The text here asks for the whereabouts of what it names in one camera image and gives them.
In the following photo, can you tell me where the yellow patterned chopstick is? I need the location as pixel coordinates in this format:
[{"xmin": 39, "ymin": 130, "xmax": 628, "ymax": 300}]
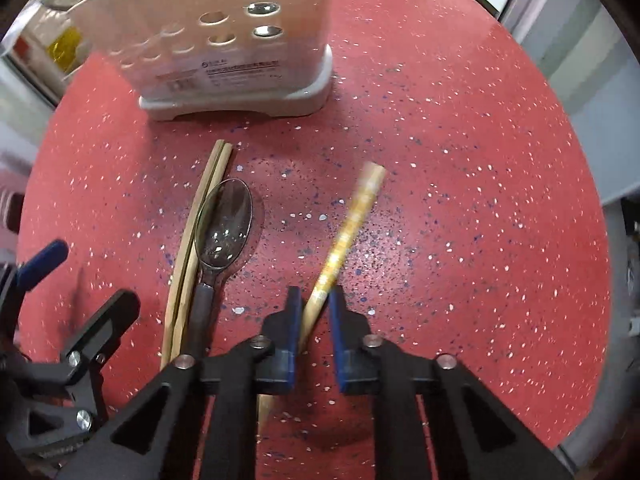
[{"xmin": 255, "ymin": 160, "xmax": 388, "ymax": 441}]

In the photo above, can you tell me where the bamboo chopstick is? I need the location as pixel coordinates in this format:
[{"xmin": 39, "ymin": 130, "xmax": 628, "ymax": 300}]
[
  {"xmin": 160, "ymin": 139, "xmax": 226, "ymax": 368},
  {"xmin": 167, "ymin": 142, "xmax": 233, "ymax": 364}
]

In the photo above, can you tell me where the beige utensil holder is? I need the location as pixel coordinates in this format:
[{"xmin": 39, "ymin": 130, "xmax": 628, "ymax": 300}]
[{"xmin": 70, "ymin": 0, "xmax": 333, "ymax": 120}]

